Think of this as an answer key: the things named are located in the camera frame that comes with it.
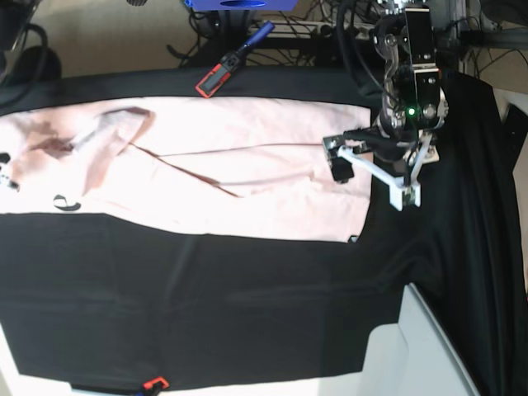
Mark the small red black clamp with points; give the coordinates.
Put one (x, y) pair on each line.
(156, 384)

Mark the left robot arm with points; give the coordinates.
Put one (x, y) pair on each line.
(413, 103)

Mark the blue handled bar clamp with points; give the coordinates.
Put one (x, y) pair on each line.
(230, 62)

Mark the light pink T-shirt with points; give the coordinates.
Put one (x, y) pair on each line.
(248, 167)

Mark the blue plastic box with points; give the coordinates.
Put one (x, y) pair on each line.
(231, 5)

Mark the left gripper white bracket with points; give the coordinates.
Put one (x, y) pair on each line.
(395, 162)

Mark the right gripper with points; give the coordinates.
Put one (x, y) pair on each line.
(6, 182)

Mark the black table cloth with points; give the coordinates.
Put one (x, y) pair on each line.
(104, 303)

